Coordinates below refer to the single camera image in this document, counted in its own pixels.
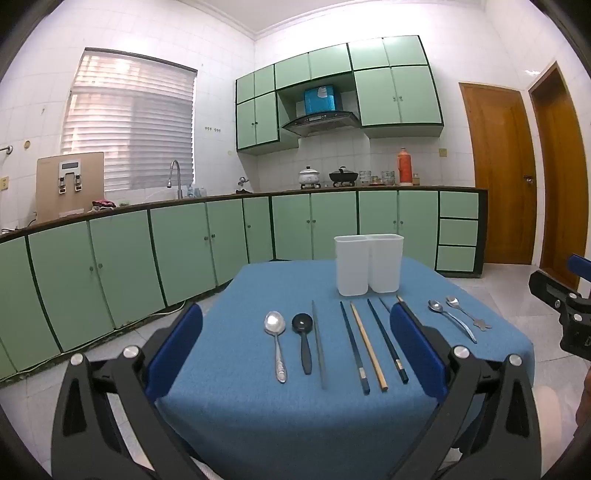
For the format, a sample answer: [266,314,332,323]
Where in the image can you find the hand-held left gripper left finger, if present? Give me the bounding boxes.
[51,302,208,480]

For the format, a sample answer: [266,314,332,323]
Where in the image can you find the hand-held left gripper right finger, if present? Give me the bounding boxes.
[388,302,542,480]

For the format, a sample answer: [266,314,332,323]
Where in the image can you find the black chopstick with beige band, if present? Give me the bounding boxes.
[367,298,410,384]

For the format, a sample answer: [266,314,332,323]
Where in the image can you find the light wooden chopstick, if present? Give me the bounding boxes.
[349,302,389,393]

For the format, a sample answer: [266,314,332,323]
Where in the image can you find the small silver spoon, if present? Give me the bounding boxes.
[428,300,478,344]

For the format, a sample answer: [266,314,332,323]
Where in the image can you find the brown wooden chopstick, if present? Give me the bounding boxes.
[396,294,423,326]

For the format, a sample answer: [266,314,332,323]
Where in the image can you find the dark blue chopstick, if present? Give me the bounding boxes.
[340,301,371,395]

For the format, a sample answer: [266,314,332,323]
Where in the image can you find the silver spoon with star handle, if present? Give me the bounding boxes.
[445,296,492,332]

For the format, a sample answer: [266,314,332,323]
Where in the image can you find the white plastic utensil container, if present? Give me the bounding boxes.
[368,233,405,294]
[334,234,371,297]

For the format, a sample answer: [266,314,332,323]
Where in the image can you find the large silver spoon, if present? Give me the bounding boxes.
[263,311,288,385]

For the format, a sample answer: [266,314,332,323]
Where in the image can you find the black plastic spoon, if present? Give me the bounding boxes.
[292,313,314,376]

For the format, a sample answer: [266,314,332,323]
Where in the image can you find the wooden door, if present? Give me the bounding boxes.
[527,61,583,289]
[459,82,539,266]

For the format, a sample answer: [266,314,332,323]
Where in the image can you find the green base cabinets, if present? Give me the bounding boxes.
[0,187,489,384]

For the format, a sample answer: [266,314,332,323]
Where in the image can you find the blue tablecloth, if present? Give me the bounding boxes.
[157,258,536,480]

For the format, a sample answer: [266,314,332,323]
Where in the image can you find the chrome kitchen faucet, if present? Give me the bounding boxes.
[166,160,184,200]

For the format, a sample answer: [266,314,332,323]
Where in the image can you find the orange thermos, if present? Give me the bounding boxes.
[397,148,413,186]

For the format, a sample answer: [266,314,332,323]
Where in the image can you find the brown cardboard box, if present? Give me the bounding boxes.
[36,152,105,224]

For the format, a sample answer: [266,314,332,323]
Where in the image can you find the white window blinds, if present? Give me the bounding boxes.
[60,47,198,191]

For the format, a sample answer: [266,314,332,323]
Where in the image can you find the black range hood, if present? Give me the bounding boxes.
[281,111,362,137]

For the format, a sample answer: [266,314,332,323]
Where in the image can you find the blue box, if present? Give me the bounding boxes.
[303,85,338,114]

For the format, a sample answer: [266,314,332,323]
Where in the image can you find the green wall cabinets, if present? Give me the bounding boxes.
[235,35,445,155]

